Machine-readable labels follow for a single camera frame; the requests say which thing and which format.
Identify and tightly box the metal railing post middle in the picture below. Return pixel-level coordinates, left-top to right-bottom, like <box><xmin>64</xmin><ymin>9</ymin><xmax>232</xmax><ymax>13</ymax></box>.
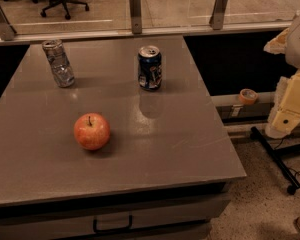
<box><xmin>129</xmin><ymin>0</ymin><xmax>142</xmax><ymax>34</ymax></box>

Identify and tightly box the silver redbull can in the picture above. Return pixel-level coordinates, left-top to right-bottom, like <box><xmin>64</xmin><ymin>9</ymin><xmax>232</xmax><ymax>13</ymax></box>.
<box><xmin>42</xmin><ymin>39</ymin><xmax>75</xmax><ymax>88</ymax></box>

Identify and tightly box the black drawer handle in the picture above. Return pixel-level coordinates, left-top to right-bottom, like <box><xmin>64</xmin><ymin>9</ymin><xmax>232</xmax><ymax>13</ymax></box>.
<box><xmin>92</xmin><ymin>215</ymin><xmax>133</xmax><ymax>235</ymax></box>

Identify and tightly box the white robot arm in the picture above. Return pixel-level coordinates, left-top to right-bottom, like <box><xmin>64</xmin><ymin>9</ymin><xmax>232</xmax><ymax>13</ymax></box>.
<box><xmin>264</xmin><ymin>10</ymin><xmax>300</xmax><ymax>139</ymax></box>

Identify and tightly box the red apple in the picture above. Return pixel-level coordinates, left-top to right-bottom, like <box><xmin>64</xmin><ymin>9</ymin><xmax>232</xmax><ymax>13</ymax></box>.
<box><xmin>74</xmin><ymin>113</ymin><xmax>110</xmax><ymax>151</ymax></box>

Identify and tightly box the grey drawer front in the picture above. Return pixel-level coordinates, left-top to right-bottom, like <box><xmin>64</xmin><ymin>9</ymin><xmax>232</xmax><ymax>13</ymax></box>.
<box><xmin>0</xmin><ymin>193</ymin><xmax>230</xmax><ymax>240</ymax></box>

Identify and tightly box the metal railing post left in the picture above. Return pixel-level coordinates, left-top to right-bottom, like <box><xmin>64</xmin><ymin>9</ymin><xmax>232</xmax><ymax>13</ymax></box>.
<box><xmin>0</xmin><ymin>6</ymin><xmax>16</xmax><ymax>41</ymax></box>

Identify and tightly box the metal railing post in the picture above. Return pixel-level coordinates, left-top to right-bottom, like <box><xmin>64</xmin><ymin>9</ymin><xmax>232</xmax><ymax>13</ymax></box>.
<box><xmin>129</xmin><ymin>0</ymin><xmax>142</xmax><ymax>34</ymax></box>
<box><xmin>209</xmin><ymin>0</ymin><xmax>228</xmax><ymax>30</ymax></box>
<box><xmin>0</xmin><ymin>6</ymin><xmax>16</xmax><ymax>41</ymax></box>

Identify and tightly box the blue pepsi can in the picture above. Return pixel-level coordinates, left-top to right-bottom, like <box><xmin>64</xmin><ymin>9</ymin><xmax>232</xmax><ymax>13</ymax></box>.
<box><xmin>138</xmin><ymin>45</ymin><xmax>162</xmax><ymax>91</ymax></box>

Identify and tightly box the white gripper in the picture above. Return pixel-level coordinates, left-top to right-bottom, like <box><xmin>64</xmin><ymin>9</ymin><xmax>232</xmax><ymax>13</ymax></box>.
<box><xmin>264</xmin><ymin>70</ymin><xmax>300</xmax><ymax>140</ymax></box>

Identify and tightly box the black stand base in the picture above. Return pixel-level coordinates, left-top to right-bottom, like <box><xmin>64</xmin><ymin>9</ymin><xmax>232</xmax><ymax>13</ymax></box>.
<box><xmin>250</xmin><ymin>127</ymin><xmax>300</xmax><ymax>195</ymax></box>

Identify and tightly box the orange tape roll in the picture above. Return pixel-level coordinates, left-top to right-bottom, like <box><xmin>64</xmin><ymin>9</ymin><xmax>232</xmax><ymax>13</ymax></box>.
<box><xmin>239</xmin><ymin>88</ymin><xmax>258</xmax><ymax>105</ymax></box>

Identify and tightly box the metal railing post right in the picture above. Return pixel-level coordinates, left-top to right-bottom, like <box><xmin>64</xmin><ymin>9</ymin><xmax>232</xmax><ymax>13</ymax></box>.
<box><xmin>209</xmin><ymin>0</ymin><xmax>228</xmax><ymax>30</ymax></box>

